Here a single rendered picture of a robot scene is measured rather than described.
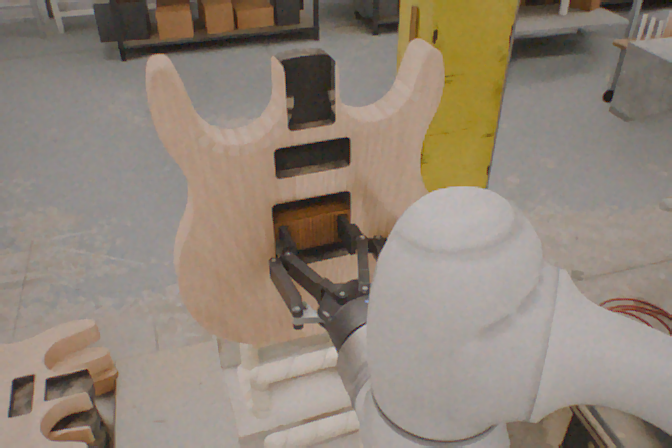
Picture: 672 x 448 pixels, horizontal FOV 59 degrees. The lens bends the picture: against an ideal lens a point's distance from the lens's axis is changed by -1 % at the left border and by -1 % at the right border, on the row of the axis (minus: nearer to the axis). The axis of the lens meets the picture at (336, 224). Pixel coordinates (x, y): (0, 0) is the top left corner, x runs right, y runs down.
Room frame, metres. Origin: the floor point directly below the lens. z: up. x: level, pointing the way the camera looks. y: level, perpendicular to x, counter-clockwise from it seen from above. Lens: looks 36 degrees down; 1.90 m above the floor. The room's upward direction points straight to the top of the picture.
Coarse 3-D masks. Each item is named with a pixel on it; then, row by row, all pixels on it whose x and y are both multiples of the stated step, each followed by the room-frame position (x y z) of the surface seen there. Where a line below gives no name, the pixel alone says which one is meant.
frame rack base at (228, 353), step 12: (216, 336) 0.76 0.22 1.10; (312, 336) 0.81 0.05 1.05; (324, 336) 0.82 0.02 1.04; (216, 348) 0.80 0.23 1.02; (228, 348) 0.76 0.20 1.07; (264, 348) 0.78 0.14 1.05; (276, 348) 0.79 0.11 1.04; (288, 348) 0.80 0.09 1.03; (228, 360) 0.76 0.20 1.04; (240, 360) 0.77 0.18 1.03
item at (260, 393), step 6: (252, 384) 0.64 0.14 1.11; (258, 384) 0.64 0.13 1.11; (264, 384) 0.64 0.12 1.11; (252, 390) 0.64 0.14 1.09; (258, 390) 0.64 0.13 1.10; (264, 390) 0.64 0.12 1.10; (252, 396) 0.65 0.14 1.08; (258, 396) 0.64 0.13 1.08; (264, 396) 0.64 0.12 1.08; (258, 402) 0.64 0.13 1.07; (264, 402) 0.64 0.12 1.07; (270, 402) 0.65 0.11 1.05; (258, 408) 0.64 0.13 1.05; (264, 408) 0.64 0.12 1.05; (270, 408) 0.65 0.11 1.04; (264, 414) 0.64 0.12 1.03; (270, 414) 0.65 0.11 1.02
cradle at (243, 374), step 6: (240, 366) 0.73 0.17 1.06; (240, 372) 0.72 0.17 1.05; (246, 372) 0.71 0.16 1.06; (240, 378) 0.70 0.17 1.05; (246, 378) 0.70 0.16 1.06; (240, 384) 0.70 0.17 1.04; (246, 384) 0.69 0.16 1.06; (246, 390) 0.68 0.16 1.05; (246, 396) 0.66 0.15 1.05; (246, 402) 0.65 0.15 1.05; (252, 402) 0.65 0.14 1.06; (252, 408) 0.64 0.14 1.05; (252, 414) 0.64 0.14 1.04; (258, 414) 0.64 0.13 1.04
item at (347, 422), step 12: (324, 420) 0.62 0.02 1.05; (336, 420) 0.62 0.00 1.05; (348, 420) 0.62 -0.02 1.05; (288, 432) 0.59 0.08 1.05; (300, 432) 0.59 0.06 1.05; (312, 432) 0.59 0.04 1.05; (324, 432) 0.60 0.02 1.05; (336, 432) 0.60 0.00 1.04; (264, 444) 0.58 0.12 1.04; (276, 444) 0.57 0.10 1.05; (288, 444) 0.58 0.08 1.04; (300, 444) 0.58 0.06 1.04
